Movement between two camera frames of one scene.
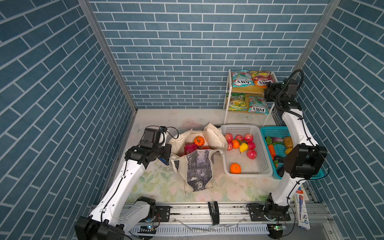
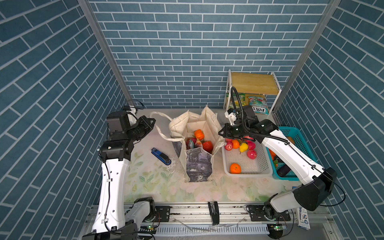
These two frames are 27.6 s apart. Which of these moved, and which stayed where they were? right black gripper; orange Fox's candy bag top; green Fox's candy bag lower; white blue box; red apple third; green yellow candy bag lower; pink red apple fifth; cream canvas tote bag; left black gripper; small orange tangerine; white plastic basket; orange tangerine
Moved: cream canvas tote bag; left black gripper; orange Fox's candy bag top; right black gripper
Stayed: green Fox's candy bag lower; red apple third; white plastic basket; pink red apple fifth; small orange tangerine; orange tangerine; green yellow candy bag lower; white blue box
